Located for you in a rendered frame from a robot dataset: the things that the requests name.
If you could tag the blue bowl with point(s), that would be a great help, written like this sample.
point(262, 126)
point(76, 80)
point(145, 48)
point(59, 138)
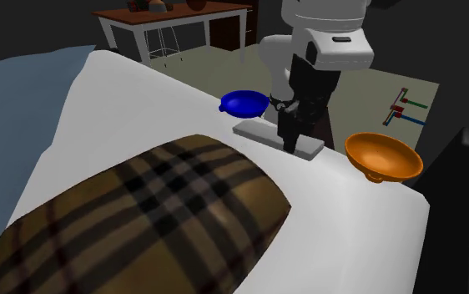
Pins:
point(244, 103)

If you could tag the brown plaid pillow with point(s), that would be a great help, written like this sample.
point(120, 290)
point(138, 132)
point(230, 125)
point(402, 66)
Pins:
point(128, 228)

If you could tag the dark wooden cabinet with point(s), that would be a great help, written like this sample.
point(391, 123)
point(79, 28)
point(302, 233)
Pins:
point(231, 32)

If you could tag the bed with white sheet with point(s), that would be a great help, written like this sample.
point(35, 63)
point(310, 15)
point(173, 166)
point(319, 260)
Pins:
point(137, 101)

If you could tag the black bedside furniture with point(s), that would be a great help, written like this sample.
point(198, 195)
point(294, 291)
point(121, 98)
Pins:
point(458, 211)

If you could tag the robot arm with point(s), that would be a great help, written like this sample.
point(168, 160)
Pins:
point(324, 28)

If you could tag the orange bowl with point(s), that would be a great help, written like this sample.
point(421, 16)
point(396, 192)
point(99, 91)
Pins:
point(382, 156)

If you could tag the brown-topped white-legged table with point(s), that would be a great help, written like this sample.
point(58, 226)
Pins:
point(177, 14)

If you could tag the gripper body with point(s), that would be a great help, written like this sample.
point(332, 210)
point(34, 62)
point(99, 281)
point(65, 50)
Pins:
point(314, 87)

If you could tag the flat grey rectangular block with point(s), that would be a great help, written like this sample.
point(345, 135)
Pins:
point(257, 132)

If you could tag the red green blue stick toy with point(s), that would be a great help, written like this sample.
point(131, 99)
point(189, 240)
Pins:
point(400, 110)

